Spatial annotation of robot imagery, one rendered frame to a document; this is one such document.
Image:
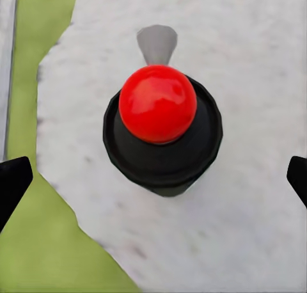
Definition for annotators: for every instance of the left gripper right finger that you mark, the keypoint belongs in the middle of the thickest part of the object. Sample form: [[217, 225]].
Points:
[[297, 176]]

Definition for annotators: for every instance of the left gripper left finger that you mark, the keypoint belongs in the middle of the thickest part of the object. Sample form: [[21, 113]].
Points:
[[15, 178]]

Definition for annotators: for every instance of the insectifuge atomizer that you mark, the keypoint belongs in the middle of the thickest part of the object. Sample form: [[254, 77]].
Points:
[[163, 129]]

